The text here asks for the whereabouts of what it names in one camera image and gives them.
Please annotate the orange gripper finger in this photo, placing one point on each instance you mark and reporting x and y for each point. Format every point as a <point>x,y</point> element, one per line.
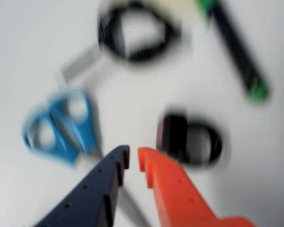
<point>180,194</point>

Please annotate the navy gripper finger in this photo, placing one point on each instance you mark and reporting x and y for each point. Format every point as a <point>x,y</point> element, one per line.
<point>90,196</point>

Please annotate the beige masking tape rectangle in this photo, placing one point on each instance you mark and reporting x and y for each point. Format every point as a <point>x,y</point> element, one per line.
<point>172,4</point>

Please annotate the black marker with green cap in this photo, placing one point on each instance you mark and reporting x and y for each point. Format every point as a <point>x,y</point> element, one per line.
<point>241,54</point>

